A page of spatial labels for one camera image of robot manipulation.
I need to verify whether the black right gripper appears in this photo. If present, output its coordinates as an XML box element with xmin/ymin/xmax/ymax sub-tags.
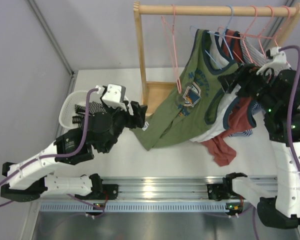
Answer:
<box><xmin>216</xmin><ymin>62</ymin><xmax>278</xmax><ymax>111</ymax></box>

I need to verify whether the green tank top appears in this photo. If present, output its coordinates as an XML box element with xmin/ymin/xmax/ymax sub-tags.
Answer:
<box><xmin>133</xmin><ymin>29</ymin><xmax>238</xmax><ymax>151</ymax></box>

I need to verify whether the blue hanger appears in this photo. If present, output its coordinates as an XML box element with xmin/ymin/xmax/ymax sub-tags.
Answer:
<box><xmin>189</xmin><ymin>4</ymin><xmax>237</xmax><ymax>71</ymax></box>

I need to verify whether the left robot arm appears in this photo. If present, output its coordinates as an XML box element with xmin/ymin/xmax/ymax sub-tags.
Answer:
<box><xmin>0</xmin><ymin>101</ymin><xmax>148</xmax><ymax>203</ymax></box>

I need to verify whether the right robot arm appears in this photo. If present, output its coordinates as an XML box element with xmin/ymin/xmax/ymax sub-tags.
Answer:
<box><xmin>218</xmin><ymin>64</ymin><xmax>300</xmax><ymax>229</ymax></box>

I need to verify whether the white tank top navy trim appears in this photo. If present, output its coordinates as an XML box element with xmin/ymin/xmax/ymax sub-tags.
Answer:
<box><xmin>190</xmin><ymin>33</ymin><xmax>238</xmax><ymax>143</ymax></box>

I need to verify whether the red tank top navy trim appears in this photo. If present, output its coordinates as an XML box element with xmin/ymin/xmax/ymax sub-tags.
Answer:
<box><xmin>201</xmin><ymin>29</ymin><xmax>258</xmax><ymax>168</ymax></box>

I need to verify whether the blue white striped tank top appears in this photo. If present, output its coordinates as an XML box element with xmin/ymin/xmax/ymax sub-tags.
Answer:
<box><xmin>230</xmin><ymin>38</ymin><xmax>266</xmax><ymax>137</ymax></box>

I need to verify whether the pink hanger empty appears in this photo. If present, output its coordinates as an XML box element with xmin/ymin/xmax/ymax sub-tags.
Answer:
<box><xmin>161</xmin><ymin>4</ymin><xmax>182</xmax><ymax>94</ymax></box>

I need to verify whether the pink hanger with striped top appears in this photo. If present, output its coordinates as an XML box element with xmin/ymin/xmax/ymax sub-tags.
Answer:
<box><xmin>248</xmin><ymin>5</ymin><xmax>292</xmax><ymax>50</ymax></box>

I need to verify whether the wooden clothes rack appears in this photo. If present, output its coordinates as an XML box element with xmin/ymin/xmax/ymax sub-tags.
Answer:
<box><xmin>133</xmin><ymin>0</ymin><xmax>300</xmax><ymax>116</ymax></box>

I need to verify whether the black white striped garment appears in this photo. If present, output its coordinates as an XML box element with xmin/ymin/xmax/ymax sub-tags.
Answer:
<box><xmin>72</xmin><ymin>101</ymin><xmax>107</xmax><ymax>125</ymax></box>

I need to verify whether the white plastic basket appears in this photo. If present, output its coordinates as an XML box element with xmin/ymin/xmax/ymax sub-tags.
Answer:
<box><xmin>59</xmin><ymin>91</ymin><xmax>101</xmax><ymax>130</ymax></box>

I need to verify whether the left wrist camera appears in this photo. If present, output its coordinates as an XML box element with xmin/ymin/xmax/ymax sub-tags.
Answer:
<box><xmin>96</xmin><ymin>83</ymin><xmax>128</xmax><ymax>112</ymax></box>

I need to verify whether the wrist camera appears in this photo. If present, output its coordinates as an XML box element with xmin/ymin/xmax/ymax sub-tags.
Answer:
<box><xmin>256</xmin><ymin>46</ymin><xmax>291</xmax><ymax>76</ymax></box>
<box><xmin>96</xmin><ymin>83</ymin><xmax>128</xmax><ymax>112</ymax></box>

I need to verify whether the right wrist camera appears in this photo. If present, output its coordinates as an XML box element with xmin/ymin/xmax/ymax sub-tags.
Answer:
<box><xmin>256</xmin><ymin>46</ymin><xmax>291</xmax><ymax>76</ymax></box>

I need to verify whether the aluminium rail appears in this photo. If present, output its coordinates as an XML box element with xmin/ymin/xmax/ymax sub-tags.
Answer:
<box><xmin>99</xmin><ymin>176</ymin><xmax>278</xmax><ymax>201</ymax></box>

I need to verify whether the white slotted cable duct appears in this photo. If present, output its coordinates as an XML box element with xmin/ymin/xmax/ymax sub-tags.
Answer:
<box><xmin>40</xmin><ymin>202</ymin><xmax>243</xmax><ymax>215</ymax></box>

